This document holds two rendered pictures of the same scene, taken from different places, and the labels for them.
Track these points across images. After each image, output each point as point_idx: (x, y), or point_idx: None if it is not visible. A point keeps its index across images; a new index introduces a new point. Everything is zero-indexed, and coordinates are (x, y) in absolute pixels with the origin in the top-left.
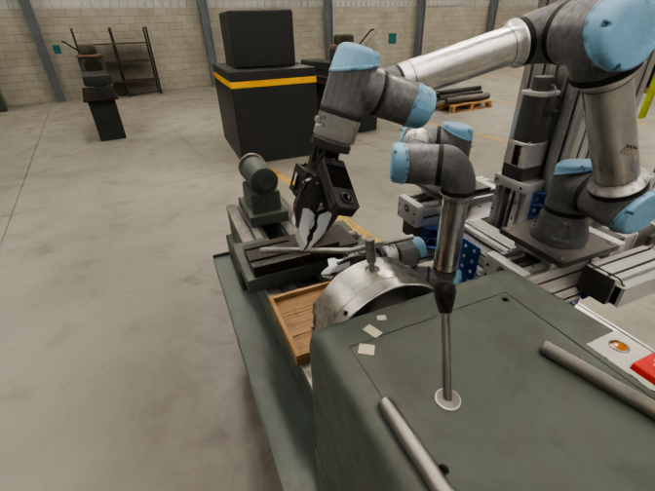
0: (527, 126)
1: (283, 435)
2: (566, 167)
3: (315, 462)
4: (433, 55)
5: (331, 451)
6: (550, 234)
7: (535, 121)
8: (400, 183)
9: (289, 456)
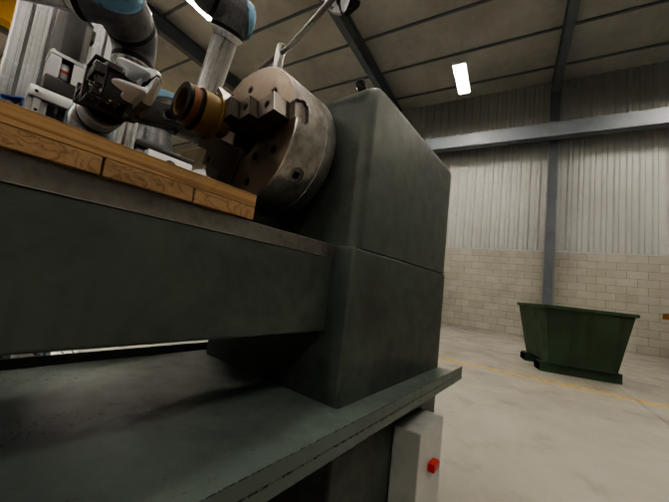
0: (80, 45)
1: (238, 465)
2: (166, 91)
3: (277, 419)
4: None
5: (388, 194)
6: (165, 143)
7: (86, 45)
8: (116, 10)
9: (282, 445)
